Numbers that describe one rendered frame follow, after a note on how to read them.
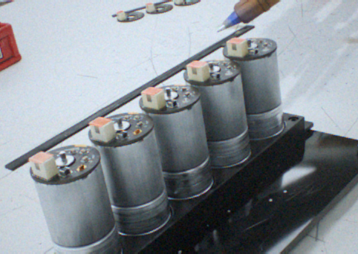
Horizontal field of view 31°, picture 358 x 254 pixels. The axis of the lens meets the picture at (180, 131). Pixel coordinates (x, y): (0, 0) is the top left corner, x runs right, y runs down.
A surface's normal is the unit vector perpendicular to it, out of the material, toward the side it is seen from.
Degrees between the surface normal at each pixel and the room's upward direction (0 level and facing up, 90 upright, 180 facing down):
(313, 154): 0
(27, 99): 0
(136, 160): 90
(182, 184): 90
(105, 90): 0
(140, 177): 90
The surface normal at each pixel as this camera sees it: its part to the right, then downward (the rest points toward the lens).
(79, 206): 0.37, 0.37
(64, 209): -0.05, 0.47
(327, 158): -0.15, -0.88
